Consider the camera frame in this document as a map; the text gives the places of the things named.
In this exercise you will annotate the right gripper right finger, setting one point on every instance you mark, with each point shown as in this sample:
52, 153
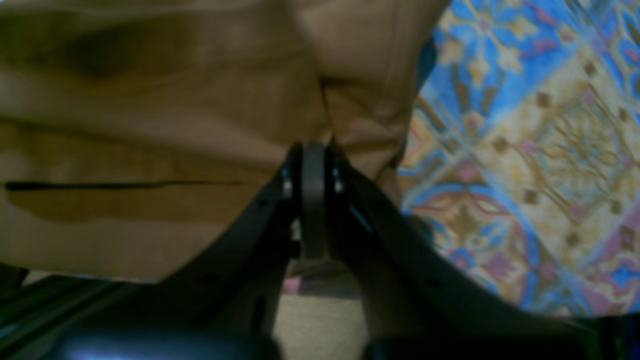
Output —
417, 305

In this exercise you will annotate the brown t-shirt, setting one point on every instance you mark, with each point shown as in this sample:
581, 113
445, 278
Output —
133, 132

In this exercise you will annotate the patterned tablecloth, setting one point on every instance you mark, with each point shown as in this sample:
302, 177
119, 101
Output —
509, 127

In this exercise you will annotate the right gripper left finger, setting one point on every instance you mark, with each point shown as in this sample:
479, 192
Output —
220, 306

